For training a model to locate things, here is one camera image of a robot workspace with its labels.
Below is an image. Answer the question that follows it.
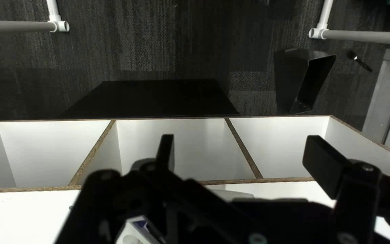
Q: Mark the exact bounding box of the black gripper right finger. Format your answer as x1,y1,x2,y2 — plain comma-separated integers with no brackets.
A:
302,135,390,244

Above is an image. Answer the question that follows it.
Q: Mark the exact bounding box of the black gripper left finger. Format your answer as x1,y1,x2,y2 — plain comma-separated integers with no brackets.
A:
53,133,233,244

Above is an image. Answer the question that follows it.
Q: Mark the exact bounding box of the black open box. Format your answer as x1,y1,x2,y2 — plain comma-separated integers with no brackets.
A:
273,46,338,110

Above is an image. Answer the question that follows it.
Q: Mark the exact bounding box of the small black tool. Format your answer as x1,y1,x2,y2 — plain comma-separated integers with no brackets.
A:
346,49,374,75

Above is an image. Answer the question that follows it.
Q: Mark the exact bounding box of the white metal rail right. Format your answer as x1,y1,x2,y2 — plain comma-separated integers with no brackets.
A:
307,0,390,48

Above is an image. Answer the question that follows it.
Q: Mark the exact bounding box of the white metal rail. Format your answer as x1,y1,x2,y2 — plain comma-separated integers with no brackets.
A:
0,0,72,34
307,0,390,48

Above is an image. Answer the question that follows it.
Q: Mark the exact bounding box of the white metal rail left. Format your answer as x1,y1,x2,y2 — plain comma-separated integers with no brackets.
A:
0,0,72,34

